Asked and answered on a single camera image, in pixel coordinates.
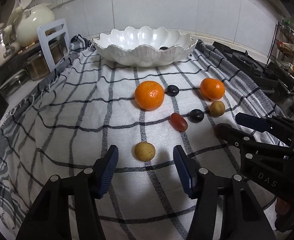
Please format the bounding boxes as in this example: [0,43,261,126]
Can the tan longan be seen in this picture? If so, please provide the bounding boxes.
[209,101,225,118]
[135,141,155,162]

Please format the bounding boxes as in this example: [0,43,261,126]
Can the dark blueberry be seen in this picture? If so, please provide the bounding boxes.
[166,85,179,96]
[189,109,204,123]

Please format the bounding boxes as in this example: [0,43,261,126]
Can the orange mandarin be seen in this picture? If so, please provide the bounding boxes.
[199,78,225,100]
[135,81,165,111]

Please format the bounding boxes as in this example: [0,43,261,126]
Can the red grape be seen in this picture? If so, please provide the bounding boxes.
[214,123,224,130]
[170,113,188,132]

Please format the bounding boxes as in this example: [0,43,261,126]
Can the dark plum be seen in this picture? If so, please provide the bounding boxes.
[159,46,168,50]

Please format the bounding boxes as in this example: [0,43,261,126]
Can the person right hand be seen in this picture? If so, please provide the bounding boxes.
[275,197,294,219]

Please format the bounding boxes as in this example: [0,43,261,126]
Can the black spice rack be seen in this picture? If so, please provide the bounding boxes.
[267,21,294,75]

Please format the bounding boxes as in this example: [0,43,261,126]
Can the checkered grey white cloth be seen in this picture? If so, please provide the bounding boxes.
[0,35,283,239]

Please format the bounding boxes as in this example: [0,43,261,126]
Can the white scalloped fruit bowl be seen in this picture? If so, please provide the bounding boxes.
[93,26,198,68]

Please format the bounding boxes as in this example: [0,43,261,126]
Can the steel pot under rack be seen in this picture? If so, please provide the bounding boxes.
[24,41,63,81]

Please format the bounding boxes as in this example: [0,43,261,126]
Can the cream ceramic pot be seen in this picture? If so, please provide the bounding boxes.
[16,3,55,47]

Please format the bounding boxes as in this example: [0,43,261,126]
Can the white hanging ladle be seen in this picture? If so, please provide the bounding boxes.
[7,0,32,25]

